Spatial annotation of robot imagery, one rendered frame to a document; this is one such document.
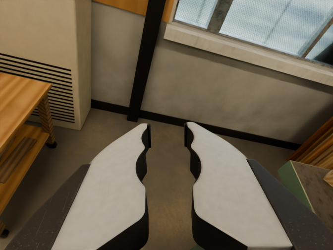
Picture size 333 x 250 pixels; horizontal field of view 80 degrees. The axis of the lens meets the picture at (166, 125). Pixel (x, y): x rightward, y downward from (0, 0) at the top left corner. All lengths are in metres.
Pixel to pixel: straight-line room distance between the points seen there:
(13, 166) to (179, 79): 1.19
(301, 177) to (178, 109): 1.28
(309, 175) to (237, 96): 1.18
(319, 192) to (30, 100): 1.19
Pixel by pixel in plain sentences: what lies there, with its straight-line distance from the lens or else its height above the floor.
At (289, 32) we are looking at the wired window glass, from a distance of 1.73.
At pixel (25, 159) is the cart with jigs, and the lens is 1.38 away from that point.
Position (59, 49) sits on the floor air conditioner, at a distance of 1.32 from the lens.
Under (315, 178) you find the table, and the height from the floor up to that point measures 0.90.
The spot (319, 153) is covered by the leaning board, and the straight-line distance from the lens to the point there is 2.16.
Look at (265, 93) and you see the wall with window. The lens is 1.85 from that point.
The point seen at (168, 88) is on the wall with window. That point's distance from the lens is 1.65.
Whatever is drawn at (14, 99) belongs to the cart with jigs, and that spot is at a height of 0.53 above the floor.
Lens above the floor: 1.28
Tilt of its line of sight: 43 degrees down
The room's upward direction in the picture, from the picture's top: 21 degrees clockwise
